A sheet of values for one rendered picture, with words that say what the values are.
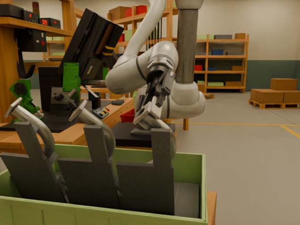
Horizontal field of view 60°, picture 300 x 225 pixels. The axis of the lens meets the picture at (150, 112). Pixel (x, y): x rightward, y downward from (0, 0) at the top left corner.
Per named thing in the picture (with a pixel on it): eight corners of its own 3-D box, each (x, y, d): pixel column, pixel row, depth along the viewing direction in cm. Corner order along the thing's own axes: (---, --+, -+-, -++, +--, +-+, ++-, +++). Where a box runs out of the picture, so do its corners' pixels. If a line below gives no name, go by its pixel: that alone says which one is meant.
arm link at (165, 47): (183, 73, 86) (149, 89, 91) (184, 55, 99) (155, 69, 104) (167, 46, 81) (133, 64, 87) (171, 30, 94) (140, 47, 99)
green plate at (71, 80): (81, 92, 195) (83, 65, 196) (77, 91, 187) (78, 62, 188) (67, 92, 197) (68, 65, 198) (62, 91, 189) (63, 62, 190)
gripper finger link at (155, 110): (161, 104, 67) (163, 102, 67) (158, 120, 62) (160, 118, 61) (152, 96, 66) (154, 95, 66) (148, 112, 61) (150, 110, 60)
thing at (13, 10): (25, 18, 174) (24, 8, 172) (10, 15, 159) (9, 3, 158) (15, 19, 175) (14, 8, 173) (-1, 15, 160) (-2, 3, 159)
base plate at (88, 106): (115, 102, 256) (115, 100, 256) (64, 133, 150) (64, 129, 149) (75, 101, 262) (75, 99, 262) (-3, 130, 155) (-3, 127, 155)
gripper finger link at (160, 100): (161, 97, 68) (169, 90, 67) (159, 108, 64) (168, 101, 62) (157, 93, 68) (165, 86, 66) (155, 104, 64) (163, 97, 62)
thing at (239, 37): (245, 93, 999) (249, 32, 954) (163, 92, 1026) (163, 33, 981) (241, 91, 1052) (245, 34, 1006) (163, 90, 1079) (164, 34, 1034)
